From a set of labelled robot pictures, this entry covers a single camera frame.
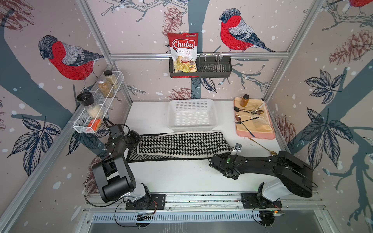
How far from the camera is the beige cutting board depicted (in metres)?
1.04

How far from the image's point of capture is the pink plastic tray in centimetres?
103

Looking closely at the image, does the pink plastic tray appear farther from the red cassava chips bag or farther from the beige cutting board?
the red cassava chips bag
